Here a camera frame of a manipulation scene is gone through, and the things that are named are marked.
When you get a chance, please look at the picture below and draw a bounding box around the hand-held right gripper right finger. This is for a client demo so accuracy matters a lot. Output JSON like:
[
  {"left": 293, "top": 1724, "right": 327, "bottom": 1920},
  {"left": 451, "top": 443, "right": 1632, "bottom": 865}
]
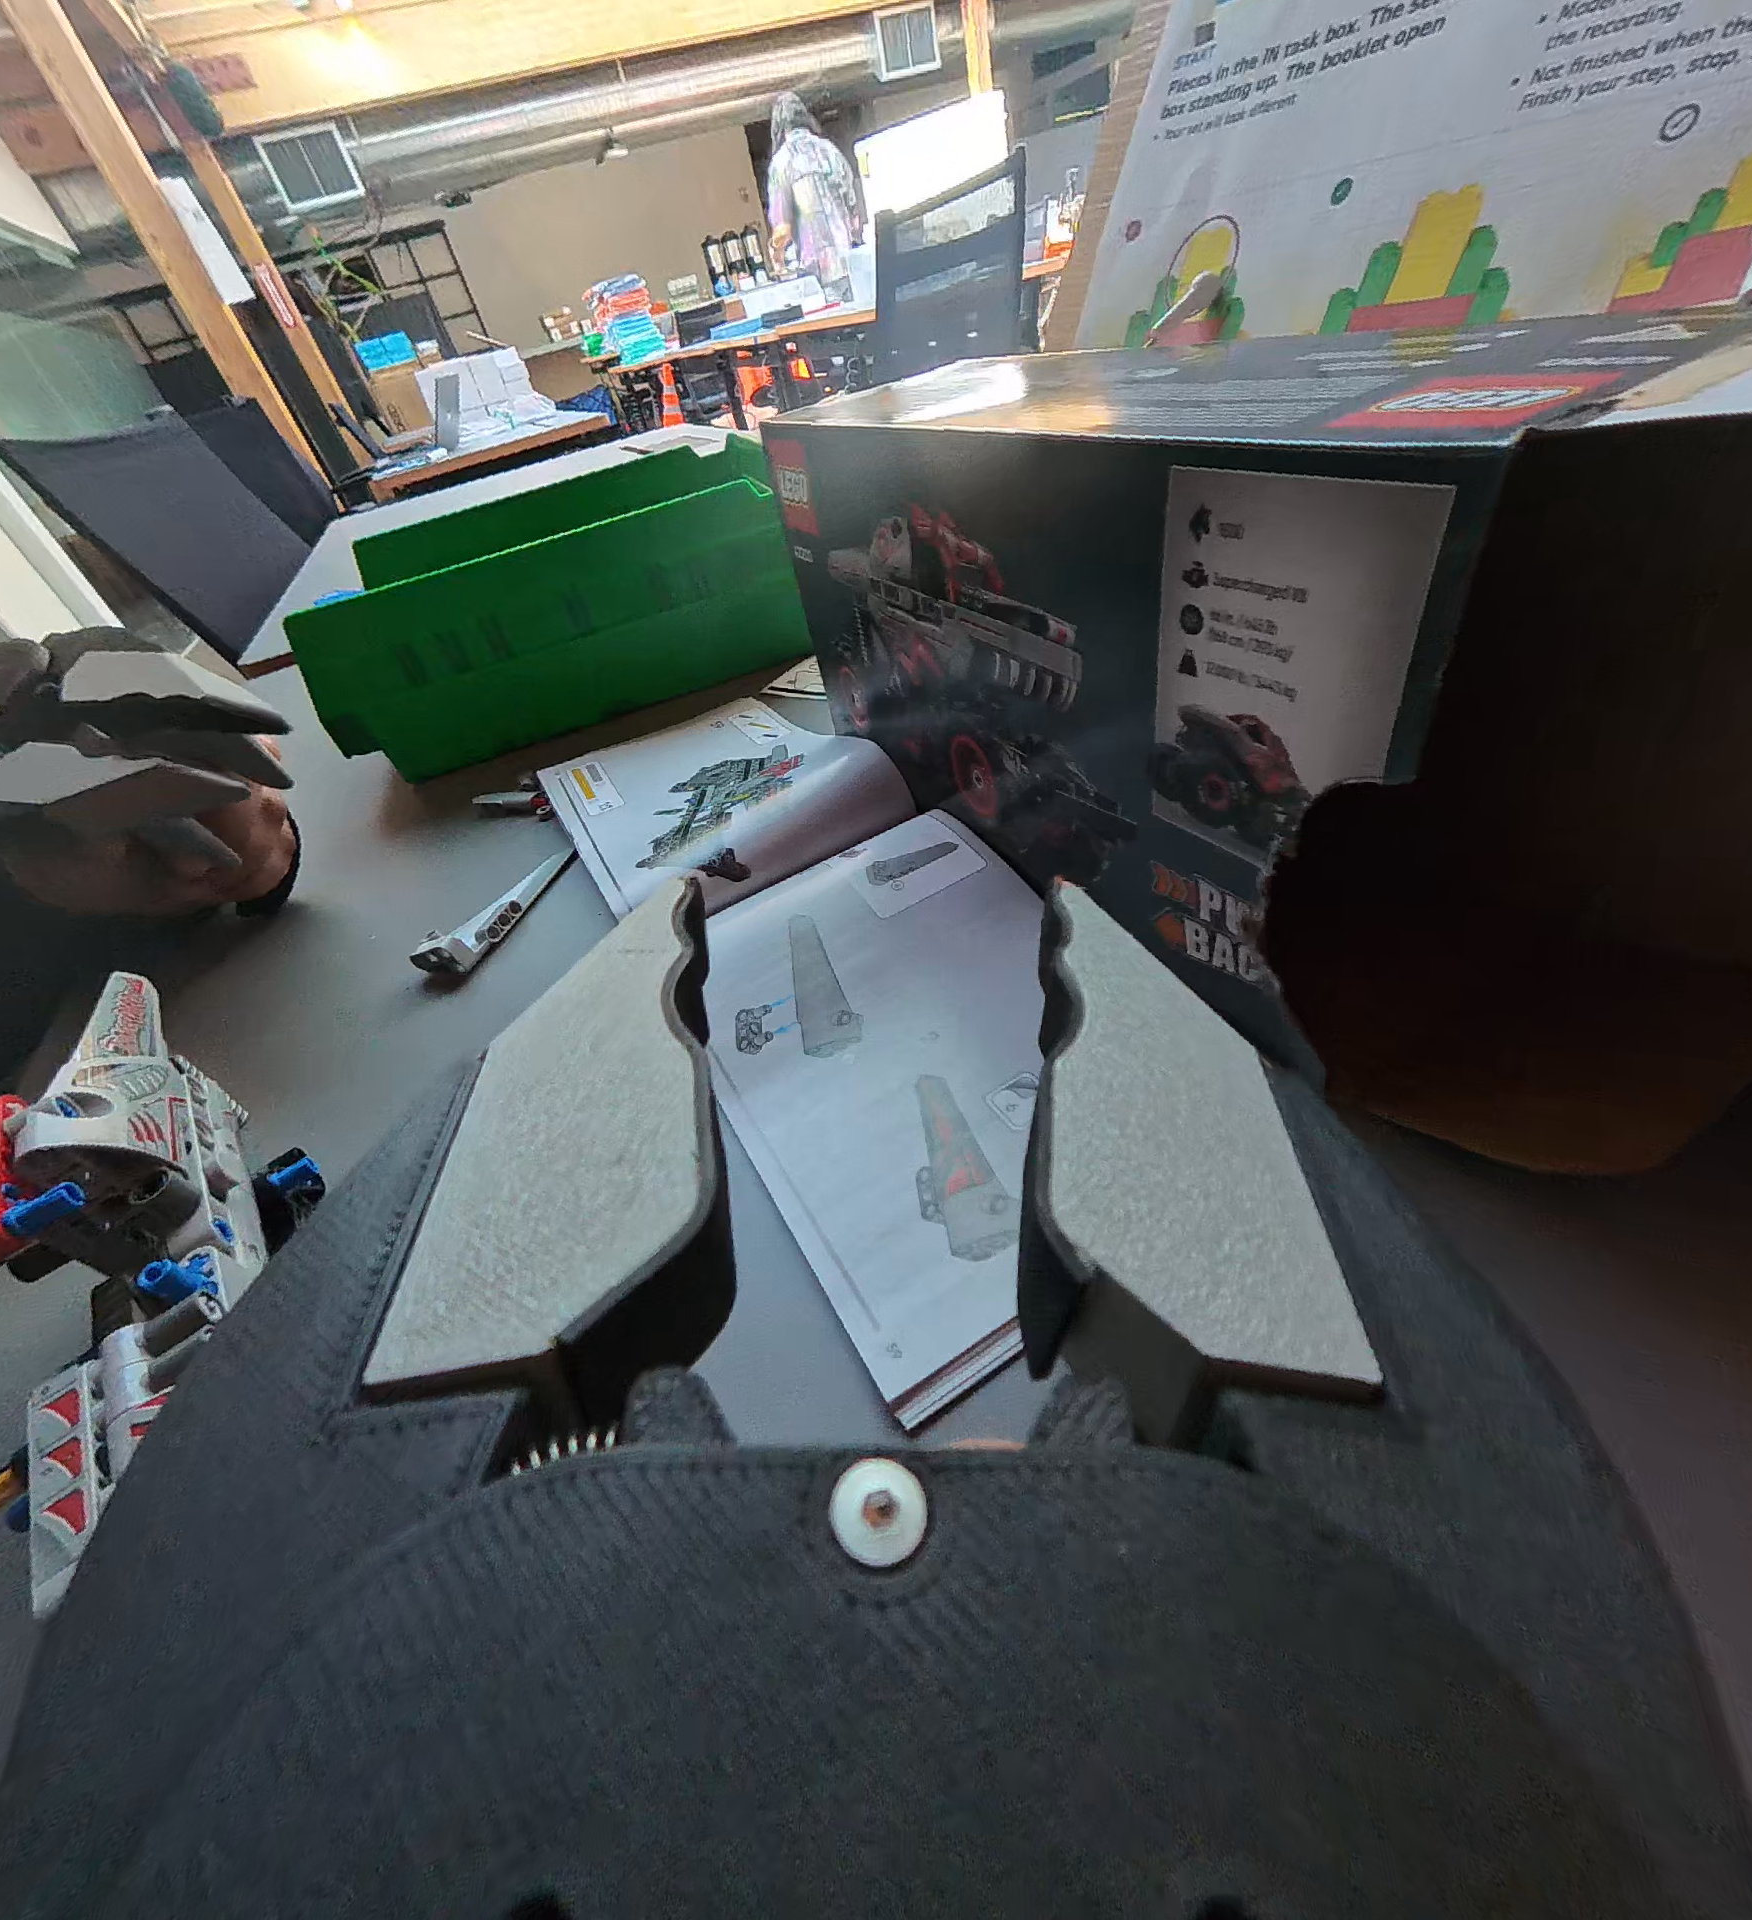
[{"left": 1018, "top": 883, "right": 1387, "bottom": 1450}]

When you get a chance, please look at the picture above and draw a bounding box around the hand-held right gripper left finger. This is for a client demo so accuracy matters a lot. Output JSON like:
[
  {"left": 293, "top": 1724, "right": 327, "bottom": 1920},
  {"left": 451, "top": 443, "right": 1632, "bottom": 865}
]
[{"left": 361, "top": 877, "right": 737, "bottom": 1428}]

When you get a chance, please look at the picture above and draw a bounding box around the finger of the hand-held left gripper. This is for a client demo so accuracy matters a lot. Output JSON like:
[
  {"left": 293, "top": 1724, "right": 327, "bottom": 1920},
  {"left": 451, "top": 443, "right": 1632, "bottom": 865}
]
[
  {"left": 0, "top": 739, "right": 298, "bottom": 873},
  {"left": 44, "top": 629, "right": 293, "bottom": 743}
]

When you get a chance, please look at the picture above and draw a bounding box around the green plastic bin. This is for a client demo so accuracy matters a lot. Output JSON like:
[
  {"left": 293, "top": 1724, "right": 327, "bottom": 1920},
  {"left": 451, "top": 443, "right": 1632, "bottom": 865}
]
[
  {"left": 281, "top": 479, "right": 816, "bottom": 787},
  {"left": 351, "top": 432, "right": 776, "bottom": 591}
]

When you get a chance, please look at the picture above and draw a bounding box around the white lego beam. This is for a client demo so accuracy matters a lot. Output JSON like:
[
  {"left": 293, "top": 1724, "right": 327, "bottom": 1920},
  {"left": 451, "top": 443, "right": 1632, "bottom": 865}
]
[{"left": 409, "top": 846, "right": 578, "bottom": 979}]

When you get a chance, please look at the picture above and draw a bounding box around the partly built lego truck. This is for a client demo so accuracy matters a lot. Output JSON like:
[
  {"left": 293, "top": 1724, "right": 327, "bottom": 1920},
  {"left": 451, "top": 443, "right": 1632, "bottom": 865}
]
[{"left": 0, "top": 970, "right": 327, "bottom": 1619}]

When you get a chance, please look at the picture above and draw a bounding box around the lego instruction booklet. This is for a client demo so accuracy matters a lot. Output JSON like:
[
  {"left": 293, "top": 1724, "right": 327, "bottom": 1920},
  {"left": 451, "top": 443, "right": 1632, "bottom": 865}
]
[{"left": 535, "top": 698, "right": 1062, "bottom": 1431}]

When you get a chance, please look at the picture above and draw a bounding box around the black lego set box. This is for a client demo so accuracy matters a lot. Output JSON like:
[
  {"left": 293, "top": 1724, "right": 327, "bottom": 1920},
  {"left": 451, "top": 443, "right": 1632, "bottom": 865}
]
[{"left": 759, "top": 301, "right": 1752, "bottom": 1178}]

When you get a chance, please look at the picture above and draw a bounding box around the person's left hand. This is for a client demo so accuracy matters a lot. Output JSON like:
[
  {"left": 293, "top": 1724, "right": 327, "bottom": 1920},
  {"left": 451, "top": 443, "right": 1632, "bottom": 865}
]
[{"left": 0, "top": 787, "right": 303, "bottom": 919}]

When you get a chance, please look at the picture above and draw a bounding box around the black fabric chair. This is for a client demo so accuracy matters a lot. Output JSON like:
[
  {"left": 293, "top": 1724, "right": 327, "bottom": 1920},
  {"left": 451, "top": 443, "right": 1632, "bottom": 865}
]
[{"left": 0, "top": 403, "right": 338, "bottom": 664}]

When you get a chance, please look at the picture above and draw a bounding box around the wooden table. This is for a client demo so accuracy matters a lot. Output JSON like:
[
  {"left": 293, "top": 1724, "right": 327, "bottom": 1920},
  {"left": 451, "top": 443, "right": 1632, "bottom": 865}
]
[{"left": 365, "top": 411, "right": 615, "bottom": 504}]

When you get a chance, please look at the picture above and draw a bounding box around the stack of white boxes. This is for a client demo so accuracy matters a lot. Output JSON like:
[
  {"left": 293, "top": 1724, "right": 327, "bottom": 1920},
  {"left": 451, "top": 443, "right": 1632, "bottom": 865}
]
[{"left": 451, "top": 347, "right": 535, "bottom": 429}]

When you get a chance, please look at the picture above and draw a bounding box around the stack of coloured boxes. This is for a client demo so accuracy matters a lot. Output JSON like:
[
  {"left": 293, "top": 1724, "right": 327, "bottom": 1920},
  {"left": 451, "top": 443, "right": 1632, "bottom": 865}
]
[{"left": 586, "top": 277, "right": 672, "bottom": 361}]

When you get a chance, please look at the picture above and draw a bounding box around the black mesh office chair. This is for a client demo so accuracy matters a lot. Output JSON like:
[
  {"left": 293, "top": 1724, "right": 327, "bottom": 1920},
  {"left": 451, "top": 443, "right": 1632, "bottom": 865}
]
[{"left": 871, "top": 148, "right": 1033, "bottom": 389}]

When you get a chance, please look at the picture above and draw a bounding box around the instruction poster board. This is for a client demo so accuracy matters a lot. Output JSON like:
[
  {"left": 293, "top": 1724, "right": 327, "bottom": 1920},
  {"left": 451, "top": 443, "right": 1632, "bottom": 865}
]
[{"left": 1078, "top": 0, "right": 1752, "bottom": 355}]

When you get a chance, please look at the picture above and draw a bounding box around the wooden post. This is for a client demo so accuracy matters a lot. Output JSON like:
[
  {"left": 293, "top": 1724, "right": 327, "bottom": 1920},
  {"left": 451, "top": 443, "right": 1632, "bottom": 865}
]
[{"left": 0, "top": 0, "right": 327, "bottom": 468}]

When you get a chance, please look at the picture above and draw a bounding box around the silver ventilation duct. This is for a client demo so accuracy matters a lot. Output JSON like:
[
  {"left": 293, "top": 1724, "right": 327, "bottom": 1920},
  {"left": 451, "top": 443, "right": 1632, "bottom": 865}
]
[{"left": 351, "top": 44, "right": 878, "bottom": 184}]

